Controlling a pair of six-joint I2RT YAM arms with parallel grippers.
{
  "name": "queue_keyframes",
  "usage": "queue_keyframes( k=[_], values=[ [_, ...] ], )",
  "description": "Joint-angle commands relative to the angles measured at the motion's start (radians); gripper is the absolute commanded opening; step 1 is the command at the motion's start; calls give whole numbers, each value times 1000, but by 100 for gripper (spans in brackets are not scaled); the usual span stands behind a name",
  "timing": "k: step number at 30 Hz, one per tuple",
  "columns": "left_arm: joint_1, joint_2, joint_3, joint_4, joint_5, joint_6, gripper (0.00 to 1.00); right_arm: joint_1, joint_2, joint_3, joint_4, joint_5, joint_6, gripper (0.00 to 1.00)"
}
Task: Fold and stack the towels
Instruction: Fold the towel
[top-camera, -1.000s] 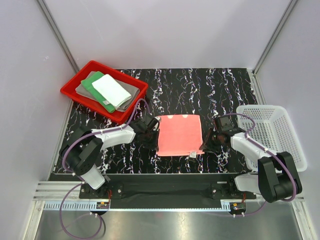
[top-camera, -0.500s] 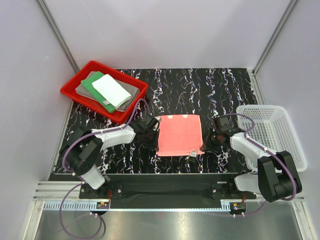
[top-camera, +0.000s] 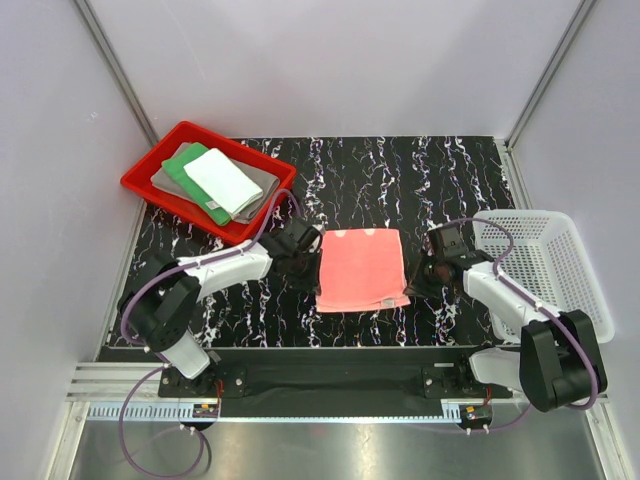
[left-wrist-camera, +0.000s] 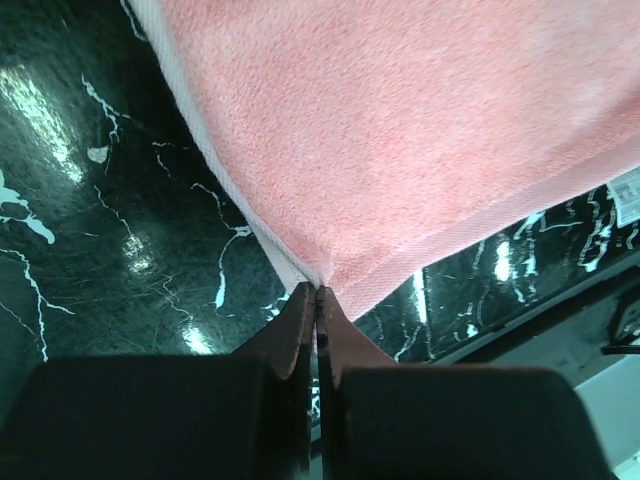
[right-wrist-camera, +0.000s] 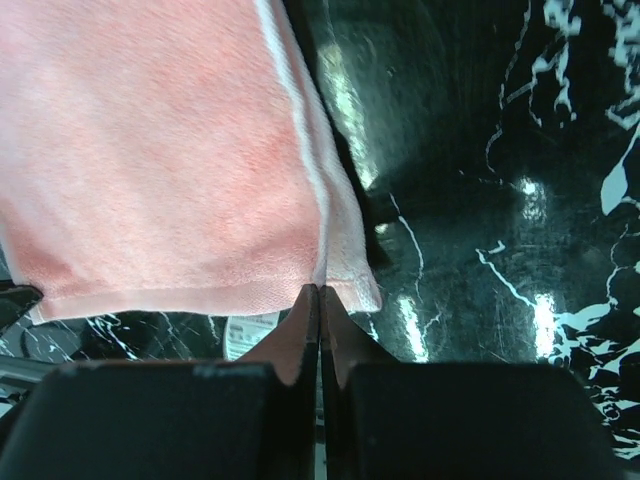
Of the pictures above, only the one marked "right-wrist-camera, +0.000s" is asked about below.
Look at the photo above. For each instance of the pink cloth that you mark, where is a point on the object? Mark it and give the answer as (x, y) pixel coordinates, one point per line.
(170, 156)

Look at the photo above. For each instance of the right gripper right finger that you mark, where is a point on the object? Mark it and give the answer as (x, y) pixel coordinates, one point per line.
(388, 419)

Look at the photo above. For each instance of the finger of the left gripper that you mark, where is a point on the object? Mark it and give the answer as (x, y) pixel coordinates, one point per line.
(15, 302)

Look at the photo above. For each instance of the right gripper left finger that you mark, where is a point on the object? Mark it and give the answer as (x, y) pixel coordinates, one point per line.
(253, 418)

